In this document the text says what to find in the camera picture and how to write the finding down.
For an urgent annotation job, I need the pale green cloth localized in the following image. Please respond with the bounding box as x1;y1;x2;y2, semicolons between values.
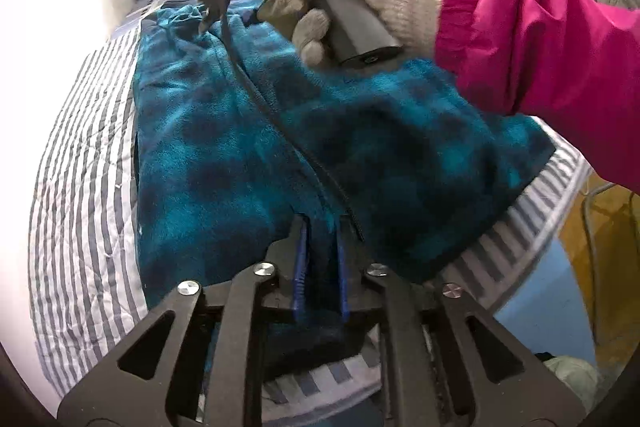
542;354;602;409

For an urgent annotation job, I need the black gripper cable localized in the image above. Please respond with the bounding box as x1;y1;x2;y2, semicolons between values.
220;4;366;243

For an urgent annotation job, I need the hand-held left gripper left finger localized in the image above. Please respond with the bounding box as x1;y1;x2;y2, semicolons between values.
57;216;309;427

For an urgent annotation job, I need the teal plaid fleece garment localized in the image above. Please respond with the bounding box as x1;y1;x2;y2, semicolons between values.
132;0;558;380

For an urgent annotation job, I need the striped blanket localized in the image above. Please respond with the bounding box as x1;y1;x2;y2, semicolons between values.
27;22;593;424

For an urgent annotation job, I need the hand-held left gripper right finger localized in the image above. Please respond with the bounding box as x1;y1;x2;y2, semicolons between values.
335;219;587;427

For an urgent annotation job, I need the blue checked bed sheet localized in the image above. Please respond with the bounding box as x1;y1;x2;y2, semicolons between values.
120;0;201;30

